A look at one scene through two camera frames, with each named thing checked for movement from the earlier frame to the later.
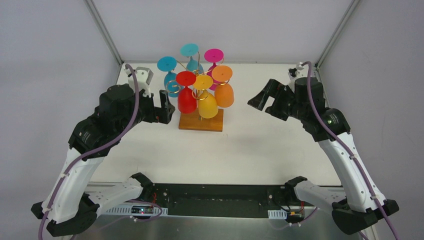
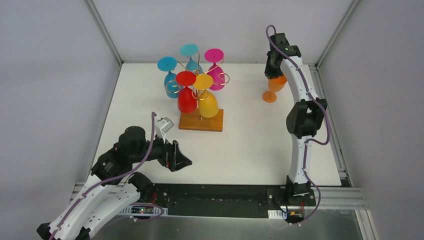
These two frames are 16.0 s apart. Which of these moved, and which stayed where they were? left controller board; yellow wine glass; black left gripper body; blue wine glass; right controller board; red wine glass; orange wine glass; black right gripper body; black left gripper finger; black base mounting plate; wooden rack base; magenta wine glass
Moved: black left gripper body; black right gripper body; black left gripper finger; orange wine glass
Stayed: yellow wine glass; black base mounting plate; blue wine glass; right controller board; red wine glass; magenta wine glass; left controller board; wooden rack base
